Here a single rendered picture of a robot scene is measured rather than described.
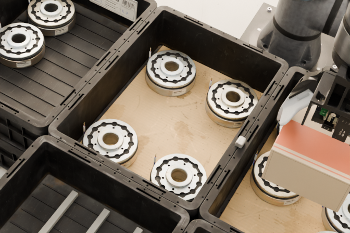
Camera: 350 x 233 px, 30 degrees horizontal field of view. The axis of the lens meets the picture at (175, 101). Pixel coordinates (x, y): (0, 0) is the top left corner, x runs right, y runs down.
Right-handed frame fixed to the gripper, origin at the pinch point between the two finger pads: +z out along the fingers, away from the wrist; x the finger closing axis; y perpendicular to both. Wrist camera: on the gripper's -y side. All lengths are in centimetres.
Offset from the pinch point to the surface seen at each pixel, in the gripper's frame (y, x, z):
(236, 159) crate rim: -1.2, -11.9, 16.7
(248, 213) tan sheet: 1.6, -6.7, 26.7
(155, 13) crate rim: -26, -41, 17
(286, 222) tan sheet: -0.2, 0.1, 26.7
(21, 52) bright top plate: -8, -62, 24
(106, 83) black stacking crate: -7.0, -41.1, 20.0
